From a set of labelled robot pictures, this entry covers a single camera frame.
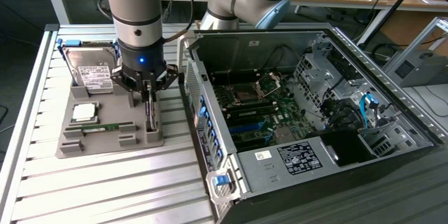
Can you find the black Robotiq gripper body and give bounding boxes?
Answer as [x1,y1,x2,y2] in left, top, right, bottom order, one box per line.
[117,39,169,90]

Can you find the blue case latch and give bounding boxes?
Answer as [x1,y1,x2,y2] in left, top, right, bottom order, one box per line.
[211,175,230,187]

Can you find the silver metal drive cage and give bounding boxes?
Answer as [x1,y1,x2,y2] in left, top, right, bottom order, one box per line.
[291,39,355,120]

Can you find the metal socket cover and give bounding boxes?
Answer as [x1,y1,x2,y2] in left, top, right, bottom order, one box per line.
[253,73,282,96]

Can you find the grey computer tower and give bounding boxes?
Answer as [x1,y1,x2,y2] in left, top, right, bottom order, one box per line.
[382,49,448,88]

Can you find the green motherboard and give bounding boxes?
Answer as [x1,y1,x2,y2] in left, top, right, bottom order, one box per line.
[209,70,317,154]

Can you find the grey plastic parts rack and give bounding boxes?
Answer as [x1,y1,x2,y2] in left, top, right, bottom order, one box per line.
[54,82,165,159]

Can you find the low-profile graphics card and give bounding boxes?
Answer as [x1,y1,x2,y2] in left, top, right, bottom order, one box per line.
[142,82,159,133]

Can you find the grey disk bay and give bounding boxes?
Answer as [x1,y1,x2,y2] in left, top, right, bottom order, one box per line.
[355,121,433,159]

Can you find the black wire bundle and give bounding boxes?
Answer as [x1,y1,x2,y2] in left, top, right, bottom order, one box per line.
[319,98,362,133]

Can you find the blue expansion slot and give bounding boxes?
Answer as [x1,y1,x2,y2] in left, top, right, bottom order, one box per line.
[227,122,269,135]

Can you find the hard disk in blue carrier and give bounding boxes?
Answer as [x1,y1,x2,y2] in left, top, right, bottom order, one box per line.
[54,38,122,95]

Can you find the black looped wire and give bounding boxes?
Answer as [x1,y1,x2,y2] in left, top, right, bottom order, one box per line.
[267,45,303,75]

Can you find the open black PC case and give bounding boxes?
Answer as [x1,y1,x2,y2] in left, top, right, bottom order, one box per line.
[175,23,448,224]

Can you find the aluminium profile frame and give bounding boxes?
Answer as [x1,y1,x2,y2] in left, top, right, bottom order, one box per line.
[401,16,448,57]

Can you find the CPU socket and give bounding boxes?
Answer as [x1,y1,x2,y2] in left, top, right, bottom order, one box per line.
[230,83,261,103]

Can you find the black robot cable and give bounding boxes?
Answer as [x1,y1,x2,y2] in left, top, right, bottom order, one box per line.
[95,0,197,45]

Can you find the black tripod pole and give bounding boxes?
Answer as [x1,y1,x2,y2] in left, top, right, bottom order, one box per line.
[355,0,429,50]

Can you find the blue disk wire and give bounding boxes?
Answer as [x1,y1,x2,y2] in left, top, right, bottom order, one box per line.
[358,91,381,130]

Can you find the silver chipset heat sink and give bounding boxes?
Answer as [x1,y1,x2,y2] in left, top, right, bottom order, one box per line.
[273,126,298,143]

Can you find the grey power supply unit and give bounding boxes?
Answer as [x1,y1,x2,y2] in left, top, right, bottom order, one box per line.
[235,136,342,195]

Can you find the silver CPU chip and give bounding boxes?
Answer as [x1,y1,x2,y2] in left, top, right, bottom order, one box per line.
[71,103,97,123]

